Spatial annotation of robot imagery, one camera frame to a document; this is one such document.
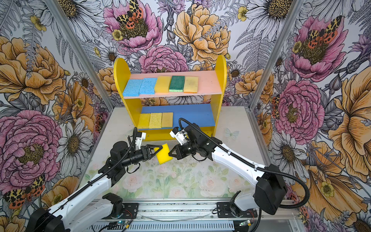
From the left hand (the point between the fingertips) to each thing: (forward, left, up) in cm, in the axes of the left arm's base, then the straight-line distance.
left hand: (161, 152), depth 75 cm
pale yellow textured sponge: (+25, +7, -4) cm, 26 cm away
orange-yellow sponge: (+25, 0, -3) cm, 25 cm away
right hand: (-4, -5, +1) cm, 7 cm away
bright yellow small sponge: (+23, +14, -3) cm, 27 cm away
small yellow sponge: (-3, -1, +2) cm, 4 cm away
